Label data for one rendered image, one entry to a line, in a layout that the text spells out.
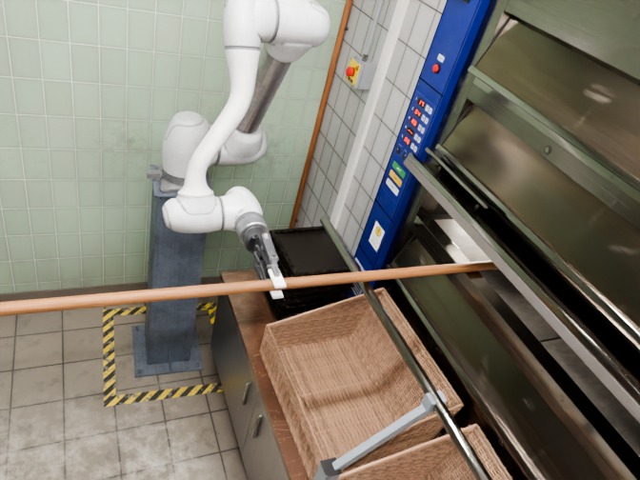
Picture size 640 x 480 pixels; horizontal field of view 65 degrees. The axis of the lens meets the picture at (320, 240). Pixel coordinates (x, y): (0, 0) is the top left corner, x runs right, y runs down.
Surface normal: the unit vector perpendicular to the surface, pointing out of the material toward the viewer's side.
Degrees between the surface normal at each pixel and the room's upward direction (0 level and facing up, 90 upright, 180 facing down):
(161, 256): 90
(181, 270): 90
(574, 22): 90
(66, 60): 90
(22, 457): 0
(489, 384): 70
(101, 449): 0
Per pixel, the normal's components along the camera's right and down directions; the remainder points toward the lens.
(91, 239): 0.37, 0.63
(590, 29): -0.90, 0.05
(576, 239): -0.77, -0.22
